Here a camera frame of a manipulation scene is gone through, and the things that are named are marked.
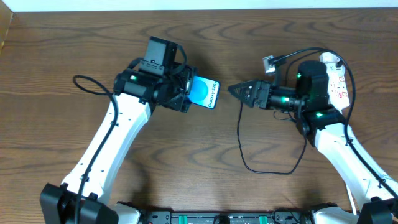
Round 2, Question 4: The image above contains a white power strip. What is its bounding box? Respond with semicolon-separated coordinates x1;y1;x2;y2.
326;63;350;113

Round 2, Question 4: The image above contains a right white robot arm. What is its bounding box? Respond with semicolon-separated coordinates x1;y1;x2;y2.
228;60;397;223

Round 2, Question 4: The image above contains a blue Samsung Galaxy smartphone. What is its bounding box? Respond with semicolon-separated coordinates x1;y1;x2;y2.
188;76;221;109

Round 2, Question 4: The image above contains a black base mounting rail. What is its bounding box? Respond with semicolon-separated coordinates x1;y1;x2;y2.
138;210;313;224

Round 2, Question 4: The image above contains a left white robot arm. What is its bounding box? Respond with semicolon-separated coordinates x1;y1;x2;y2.
40;37;196;223

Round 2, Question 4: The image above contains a cardboard box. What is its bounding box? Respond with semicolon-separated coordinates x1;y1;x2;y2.
0;0;14;50

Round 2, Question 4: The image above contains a white USB charger plug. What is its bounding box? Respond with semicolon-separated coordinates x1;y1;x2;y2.
319;52;343;71

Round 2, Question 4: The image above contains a black USB charging cable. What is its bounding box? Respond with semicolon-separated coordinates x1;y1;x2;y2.
236;51;321;175

